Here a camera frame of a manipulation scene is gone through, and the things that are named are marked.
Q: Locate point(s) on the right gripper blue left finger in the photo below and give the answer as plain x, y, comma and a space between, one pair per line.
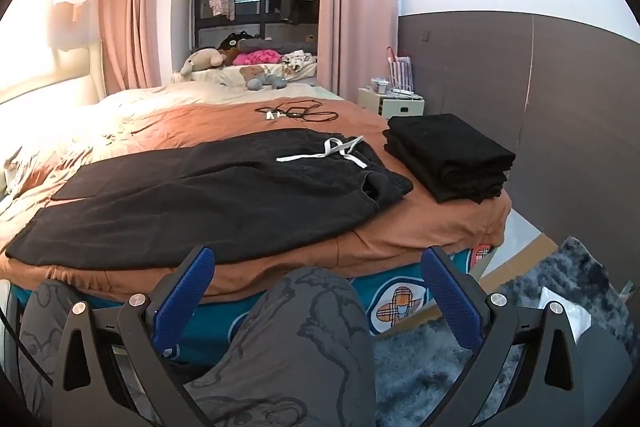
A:
150, 324

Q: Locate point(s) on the cream plush toy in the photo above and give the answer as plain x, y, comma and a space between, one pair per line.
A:
202, 59

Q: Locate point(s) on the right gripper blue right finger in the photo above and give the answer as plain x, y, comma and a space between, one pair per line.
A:
484, 324

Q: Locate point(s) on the pink curtain left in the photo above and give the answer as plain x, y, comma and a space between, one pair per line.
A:
128, 31

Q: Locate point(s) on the grey shaggy rug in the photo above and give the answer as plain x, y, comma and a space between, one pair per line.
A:
570, 359

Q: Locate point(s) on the person's leg grey patterned trousers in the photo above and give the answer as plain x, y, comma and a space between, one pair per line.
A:
302, 357

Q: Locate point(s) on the pink garment on bed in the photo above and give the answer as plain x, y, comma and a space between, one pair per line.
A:
258, 57

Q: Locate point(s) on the grey blue plush toy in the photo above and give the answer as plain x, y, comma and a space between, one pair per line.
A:
257, 79

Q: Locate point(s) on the blue patterned bed sheet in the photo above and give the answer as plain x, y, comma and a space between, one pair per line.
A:
400, 296

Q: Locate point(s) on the black denim pants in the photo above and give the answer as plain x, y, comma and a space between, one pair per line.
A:
249, 197

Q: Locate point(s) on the stack of folded black clothes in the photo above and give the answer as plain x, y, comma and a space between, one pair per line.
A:
450, 158

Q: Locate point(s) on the white bedside drawer cabinet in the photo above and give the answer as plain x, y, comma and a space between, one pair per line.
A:
388, 105

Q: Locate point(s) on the striped bag on cabinet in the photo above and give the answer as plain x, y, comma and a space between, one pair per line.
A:
400, 71

